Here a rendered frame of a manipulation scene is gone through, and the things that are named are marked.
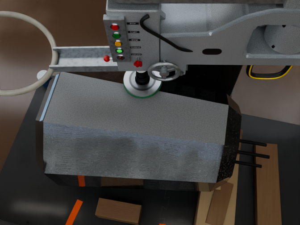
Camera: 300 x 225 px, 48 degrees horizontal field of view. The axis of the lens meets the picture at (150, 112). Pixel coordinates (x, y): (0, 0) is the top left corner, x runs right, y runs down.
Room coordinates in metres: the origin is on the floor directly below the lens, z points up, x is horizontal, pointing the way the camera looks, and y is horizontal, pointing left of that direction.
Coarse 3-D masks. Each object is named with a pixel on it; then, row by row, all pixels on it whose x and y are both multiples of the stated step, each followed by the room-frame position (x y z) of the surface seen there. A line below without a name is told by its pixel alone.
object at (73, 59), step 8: (56, 48) 1.05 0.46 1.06; (64, 48) 1.04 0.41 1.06; (72, 48) 1.04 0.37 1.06; (80, 48) 1.04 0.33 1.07; (88, 48) 1.03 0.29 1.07; (96, 48) 1.03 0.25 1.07; (104, 48) 1.02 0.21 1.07; (64, 56) 1.03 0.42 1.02; (72, 56) 1.02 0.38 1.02; (80, 56) 1.02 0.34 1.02; (88, 56) 1.01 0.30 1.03; (96, 56) 1.01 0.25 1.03; (64, 64) 0.98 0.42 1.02; (72, 64) 0.97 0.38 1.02; (80, 64) 0.97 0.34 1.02; (88, 64) 0.96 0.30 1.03; (96, 64) 0.93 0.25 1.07; (104, 64) 0.92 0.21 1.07; (112, 64) 0.92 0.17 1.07
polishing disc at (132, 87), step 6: (126, 72) 1.01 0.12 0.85; (132, 72) 1.00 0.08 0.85; (156, 72) 0.99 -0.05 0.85; (126, 78) 0.97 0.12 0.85; (132, 78) 0.97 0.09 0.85; (150, 78) 0.96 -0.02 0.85; (126, 84) 0.93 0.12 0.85; (132, 84) 0.93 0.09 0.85; (150, 84) 0.92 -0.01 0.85; (156, 84) 0.92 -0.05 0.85; (132, 90) 0.89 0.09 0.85; (138, 90) 0.89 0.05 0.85; (144, 90) 0.88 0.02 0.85; (150, 90) 0.88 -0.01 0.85; (156, 90) 0.88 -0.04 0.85; (144, 96) 0.85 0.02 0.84
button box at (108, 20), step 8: (104, 16) 0.86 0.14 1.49; (112, 16) 0.85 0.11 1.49; (120, 16) 0.85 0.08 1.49; (104, 24) 0.84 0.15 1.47; (120, 24) 0.84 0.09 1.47; (112, 32) 0.84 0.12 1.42; (120, 32) 0.84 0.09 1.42; (112, 40) 0.84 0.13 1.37; (120, 40) 0.84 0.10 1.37; (112, 48) 0.84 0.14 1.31; (128, 48) 0.83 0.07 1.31; (112, 56) 0.84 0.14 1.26; (128, 56) 0.83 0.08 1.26
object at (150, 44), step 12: (108, 0) 0.90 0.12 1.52; (108, 12) 0.86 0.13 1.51; (120, 12) 0.85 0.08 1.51; (132, 12) 0.85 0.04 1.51; (144, 12) 0.84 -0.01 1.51; (156, 12) 0.84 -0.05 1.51; (144, 24) 0.84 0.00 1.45; (156, 24) 0.84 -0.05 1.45; (132, 36) 0.85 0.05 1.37; (144, 36) 0.84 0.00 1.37; (132, 48) 0.85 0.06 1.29; (144, 48) 0.84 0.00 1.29; (156, 48) 0.84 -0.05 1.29; (132, 60) 0.85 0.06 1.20; (144, 60) 0.85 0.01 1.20; (156, 60) 0.84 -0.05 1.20
